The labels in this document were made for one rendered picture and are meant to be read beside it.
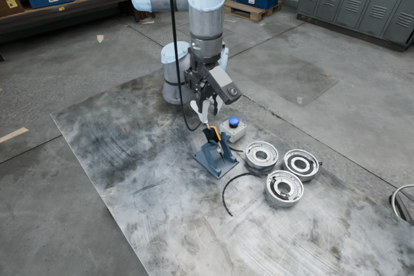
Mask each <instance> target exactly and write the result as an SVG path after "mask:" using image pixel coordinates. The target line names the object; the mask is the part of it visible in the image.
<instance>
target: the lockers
mask: <svg viewBox="0 0 414 276"><path fill-rule="evenodd" d="M295 13H297V14H298V15H297V18H296V19H298V20H302V21H304V22H307V23H311V24H313V25H317V26H320V27H323V28H326V29H329V30H333V31H336V32H338V33H342V34H344V35H348V36H352V37H354V38H357V39H361V40H364V41H367V42H370V43H373V44H376V45H379V46H383V47H386V48H388V49H392V50H395V51H398V52H401V53H403V51H404V50H406V49H407V48H408V47H409V46H410V45H412V44H413V42H414V0H298V5H297V8H296V12H295Z"/></svg>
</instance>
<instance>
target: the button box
mask: <svg viewBox="0 0 414 276"><path fill-rule="evenodd" d="M246 129H247V125H245V124H243V123H242V122H241V121H240V122H239V124H238V125H235V126H233V125H231V124H229V120H227V121H225V122H224V123H222V124H220V134H221V132H226V135H229V136H231V138H230V139H228V140H229V141H231V143H234V142H236V141H237V140H238V139H240V138H241V137H243V136H244V135H245V134H246Z"/></svg>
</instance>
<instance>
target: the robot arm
mask: <svg viewBox="0 0 414 276"><path fill-rule="evenodd" d="M224 2H225V0H174V11H175V12H189V18H190V40H191V47H190V44H189V43H186V42H184V41H178V42H177V51H178V59H179V73H180V79H181V91H182V100H183V104H186V103H188V102H190V101H191V103H190V104H191V107H192V108H193V109H194V110H195V111H196V112H197V113H198V116H199V118H200V120H201V122H202V123H205V122H206V121H207V119H208V118H207V115H208V107H209V101H208V100H207V99H206V98H208V99H209V100H210V101H212V103H213V104H214V115H215V116H216V115H217V114H218V113H219V110H220V108H221V105H222V102H224V103H225V104H226V105H230V104H232V103H234V102H236V101H237V100H238V99H239V98H240V97H241V96H242V93H241V91H240V90H239V88H238V87H237V86H236V85H235V83H234V82H233V81H232V80H231V78H230V77H229V75H228V74H227V73H226V72H225V69H226V66H227V59H228V53H229V49H228V48H226V47H225V42H224V41H223V40H222V39H223V23H224ZM132 3H133V5H134V7H135V8H136V9H137V10H139V11H149V12H170V11H171V7H170V0H132ZM161 62H162V65H163V73H164V86H163V98H164V100H165V101H167V102H169V103H171V104H176V105H180V104H181V101H180V96H179V87H178V81H177V70H176V59H175V52H174V43H170V44H168V45H166V46H165V47H164V48H163V49H162V51H161ZM196 93H198V94H197V96H196ZM195 96H196V99H195V100H196V101H193V99H194V98H195Z"/></svg>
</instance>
